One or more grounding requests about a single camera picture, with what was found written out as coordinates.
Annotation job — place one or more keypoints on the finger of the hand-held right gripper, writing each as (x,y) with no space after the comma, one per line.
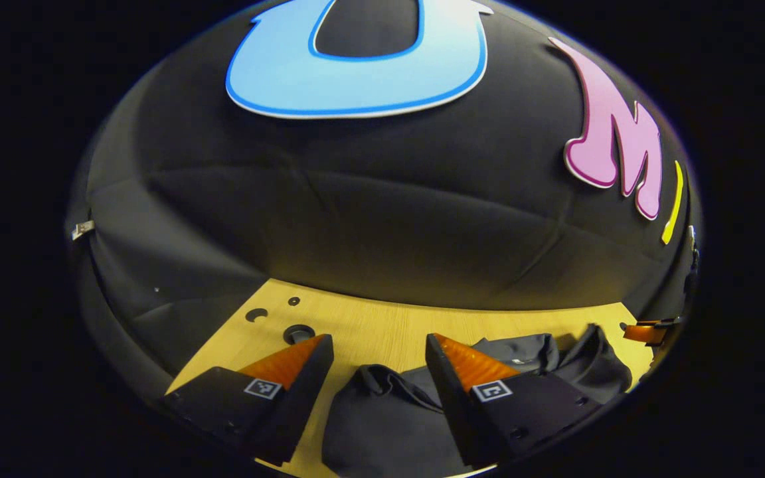
(645,333)

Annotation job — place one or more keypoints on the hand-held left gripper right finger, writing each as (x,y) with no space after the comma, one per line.
(452,405)

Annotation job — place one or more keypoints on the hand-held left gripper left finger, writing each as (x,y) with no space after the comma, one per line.
(299,401)

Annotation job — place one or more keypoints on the grey shirt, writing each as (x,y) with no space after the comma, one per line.
(382,431)

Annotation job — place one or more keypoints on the black backdrop cloth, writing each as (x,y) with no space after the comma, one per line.
(389,219)

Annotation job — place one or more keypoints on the silver metal clip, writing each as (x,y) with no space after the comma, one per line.
(82,230)

